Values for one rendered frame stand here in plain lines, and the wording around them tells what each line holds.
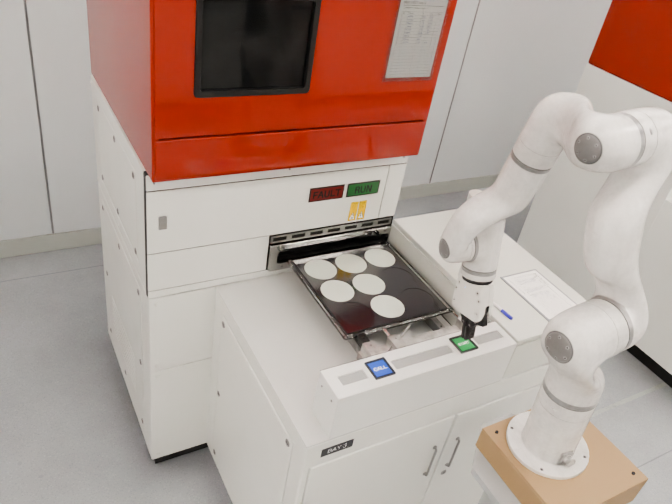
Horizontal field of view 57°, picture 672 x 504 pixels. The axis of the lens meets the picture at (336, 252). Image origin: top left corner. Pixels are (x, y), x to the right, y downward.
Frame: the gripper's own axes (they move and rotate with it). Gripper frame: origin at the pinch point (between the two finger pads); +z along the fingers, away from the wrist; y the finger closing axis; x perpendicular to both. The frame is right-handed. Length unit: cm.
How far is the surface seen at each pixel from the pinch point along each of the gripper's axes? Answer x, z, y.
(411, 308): 0.5, 6.0, -24.1
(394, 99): 1, -50, -43
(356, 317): -17.2, 5.8, -26.0
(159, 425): -63, 62, -72
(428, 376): -14.0, 7.8, 3.1
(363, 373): -30.1, 5.1, -1.7
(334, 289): -17.3, 3.1, -38.6
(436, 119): 156, -1, -211
